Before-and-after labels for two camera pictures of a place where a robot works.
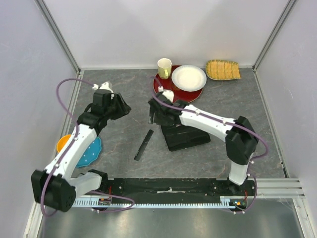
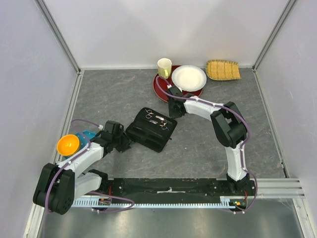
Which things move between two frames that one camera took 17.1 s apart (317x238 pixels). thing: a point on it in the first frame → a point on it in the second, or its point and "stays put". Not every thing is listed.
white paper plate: x=188 y=78 stays put
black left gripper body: x=114 y=111 → x=122 y=141
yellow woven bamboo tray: x=222 y=70 stays put
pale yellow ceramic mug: x=164 y=68 stays put
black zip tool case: x=179 y=137 → x=151 y=129
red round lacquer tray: x=167 y=84 stays put
